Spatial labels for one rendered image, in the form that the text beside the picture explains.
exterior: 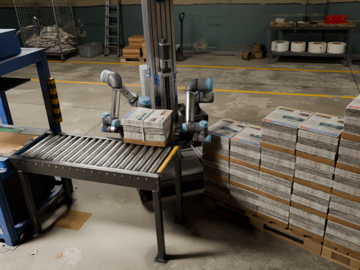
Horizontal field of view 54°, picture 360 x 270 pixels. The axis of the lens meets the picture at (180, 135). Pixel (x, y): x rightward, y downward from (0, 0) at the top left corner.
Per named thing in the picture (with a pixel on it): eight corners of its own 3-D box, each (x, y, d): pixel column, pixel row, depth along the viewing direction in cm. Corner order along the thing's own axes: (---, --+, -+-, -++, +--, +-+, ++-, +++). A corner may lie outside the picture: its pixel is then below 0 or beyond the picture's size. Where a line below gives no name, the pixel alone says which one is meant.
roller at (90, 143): (98, 142, 327) (98, 137, 325) (69, 167, 287) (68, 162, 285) (94, 142, 328) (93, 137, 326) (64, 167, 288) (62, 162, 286)
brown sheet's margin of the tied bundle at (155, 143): (175, 133, 325) (175, 128, 323) (164, 147, 300) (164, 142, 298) (159, 132, 329) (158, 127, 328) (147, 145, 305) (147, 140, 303)
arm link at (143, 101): (144, 113, 341) (143, 100, 336) (136, 110, 350) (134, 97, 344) (154, 110, 349) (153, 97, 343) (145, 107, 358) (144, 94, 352)
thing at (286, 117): (280, 106, 303) (280, 105, 303) (314, 113, 287) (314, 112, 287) (261, 121, 277) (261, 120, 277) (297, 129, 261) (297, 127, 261)
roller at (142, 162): (158, 149, 310) (158, 144, 308) (135, 177, 270) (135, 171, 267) (152, 148, 311) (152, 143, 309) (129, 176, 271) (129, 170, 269)
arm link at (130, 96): (141, 111, 354) (105, 80, 314) (132, 107, 363) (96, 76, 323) (148, 101, 356) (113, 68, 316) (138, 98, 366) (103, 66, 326)
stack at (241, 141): (223, 188, 383) (224, 117, 348) (336, 231, 316) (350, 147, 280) (202, 206, 356) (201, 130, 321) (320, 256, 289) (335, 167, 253)
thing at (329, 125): (315, 112, 288) (315, 111, 287) (353, 120, 271) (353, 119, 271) (297, 128, 262) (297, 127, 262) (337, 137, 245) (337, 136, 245)
